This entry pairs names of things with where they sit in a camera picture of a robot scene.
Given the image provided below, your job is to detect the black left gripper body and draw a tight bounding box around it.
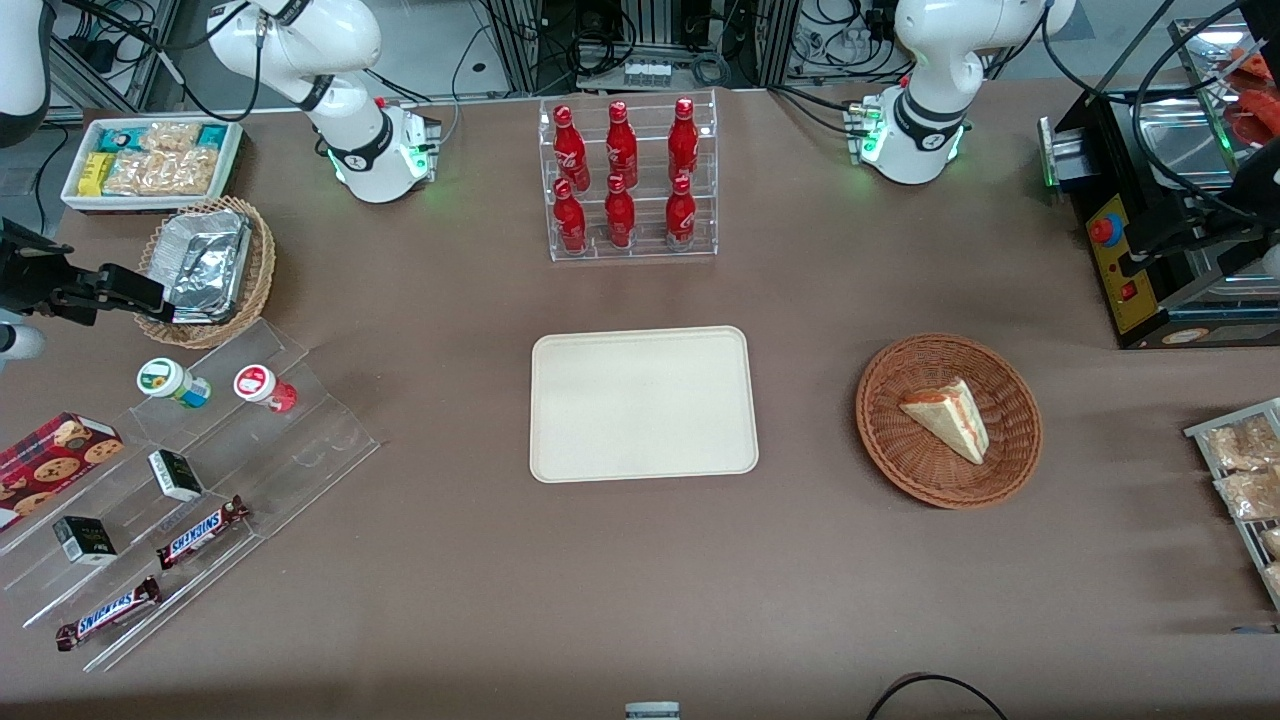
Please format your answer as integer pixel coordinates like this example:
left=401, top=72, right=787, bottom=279
left=1205, top=150, right=1280, bottom=251

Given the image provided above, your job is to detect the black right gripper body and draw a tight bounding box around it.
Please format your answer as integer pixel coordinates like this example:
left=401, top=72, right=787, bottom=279
left=0, top=218, right=103, bottom=327

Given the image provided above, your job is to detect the green lid yogurt cup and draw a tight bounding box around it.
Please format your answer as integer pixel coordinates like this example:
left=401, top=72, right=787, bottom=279
left=137, top=358, right=212, bottom=409

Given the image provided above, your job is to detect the silver foil tray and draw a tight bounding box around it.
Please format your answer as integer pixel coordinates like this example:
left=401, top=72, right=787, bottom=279
left=158, top=209, right=252, bottom=324

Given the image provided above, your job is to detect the red gum bottle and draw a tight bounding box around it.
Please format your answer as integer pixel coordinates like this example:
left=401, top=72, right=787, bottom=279
left=234, top=365, right=298, bottom=414

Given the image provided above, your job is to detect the beige plastic tray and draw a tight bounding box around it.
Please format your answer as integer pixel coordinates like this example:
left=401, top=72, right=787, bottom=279
left=529, top=326, right=760, bottom=485

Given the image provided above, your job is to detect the black food warmer machine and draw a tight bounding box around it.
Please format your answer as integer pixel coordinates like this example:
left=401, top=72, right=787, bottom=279
left=1040, top=15, right=1280, bottom=350

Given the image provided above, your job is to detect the red packaged food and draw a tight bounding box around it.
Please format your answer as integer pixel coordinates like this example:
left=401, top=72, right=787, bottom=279
left=1226, top=48, right=1280, bottom=147

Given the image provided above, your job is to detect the white snack bin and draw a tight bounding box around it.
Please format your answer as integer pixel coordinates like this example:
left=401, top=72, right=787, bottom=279
left=61, top=117, right=245, bottom=214

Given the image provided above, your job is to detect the clear peanut bag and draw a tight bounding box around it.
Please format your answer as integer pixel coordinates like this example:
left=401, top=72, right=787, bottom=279
left=140, top=121, right=202, bottom=154
left=103, top=147, right=222, bottom=197

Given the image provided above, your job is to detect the light wicker basket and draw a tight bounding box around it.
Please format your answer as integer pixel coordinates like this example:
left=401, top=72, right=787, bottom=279
left=134, top=196, right=277, bottom=350

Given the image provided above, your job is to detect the red cookie box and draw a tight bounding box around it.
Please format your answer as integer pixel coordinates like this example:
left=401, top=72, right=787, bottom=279
left=0, top=412, right=125, bottom=532

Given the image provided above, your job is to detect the small black box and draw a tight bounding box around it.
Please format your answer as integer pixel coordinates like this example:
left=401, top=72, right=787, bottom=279
left=148, top=450, right=205, bottom=503
left=52, top=516, right=119, bottom=567

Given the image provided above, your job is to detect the clear acrylic step shelf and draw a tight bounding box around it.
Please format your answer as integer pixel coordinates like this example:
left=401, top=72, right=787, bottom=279
left=0, top=320, right=381, bottom=673

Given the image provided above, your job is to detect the snickers bar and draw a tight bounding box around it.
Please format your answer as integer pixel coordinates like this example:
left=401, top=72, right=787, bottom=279
left=157, top=496, right=251, bottom=571
left=56, top=577, right=162, bottom=653

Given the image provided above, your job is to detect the wrapped triangle sandwich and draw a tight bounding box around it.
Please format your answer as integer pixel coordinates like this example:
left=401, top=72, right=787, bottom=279
left=898, top=377, right=991, bottom=466

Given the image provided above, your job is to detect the brown wicker basket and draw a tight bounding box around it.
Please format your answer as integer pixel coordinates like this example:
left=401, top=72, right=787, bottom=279
left=855, top=332, right=1044, bottom=511

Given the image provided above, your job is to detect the red cola bottle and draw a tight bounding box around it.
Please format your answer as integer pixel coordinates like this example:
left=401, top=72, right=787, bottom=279
left=553, top=105, right=592, bottom=193
left=605, top=100, right=639, bottom=189
left=604, top=174, right=637, bottom=249
left=665, top=174, right=698, bottom=248
left=553, top=178, right=589, bottom=253
left=668, top=97, right=700, bottom=183

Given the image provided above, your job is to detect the clear acrylic bottle rack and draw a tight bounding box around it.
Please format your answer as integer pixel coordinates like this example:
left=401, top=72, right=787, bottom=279
left=538, top=89, right=719, bottom=263

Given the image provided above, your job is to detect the silver metal bracket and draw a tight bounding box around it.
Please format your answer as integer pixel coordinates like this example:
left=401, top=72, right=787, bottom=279
left=1037, top=116, right=1093, bottom=198

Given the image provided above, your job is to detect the grey wire rack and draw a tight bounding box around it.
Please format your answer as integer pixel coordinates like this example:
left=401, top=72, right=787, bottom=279
left=1184, top=398, right=1280, bottom=612

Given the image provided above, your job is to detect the aluminium frame rack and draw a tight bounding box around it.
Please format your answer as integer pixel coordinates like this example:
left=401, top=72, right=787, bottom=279
left=485, top=0, right=801, bottom=93

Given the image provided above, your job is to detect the black cable loop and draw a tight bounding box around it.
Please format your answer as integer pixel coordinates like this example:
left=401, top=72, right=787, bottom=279
left=864, top=673, right=1012, bottom=720

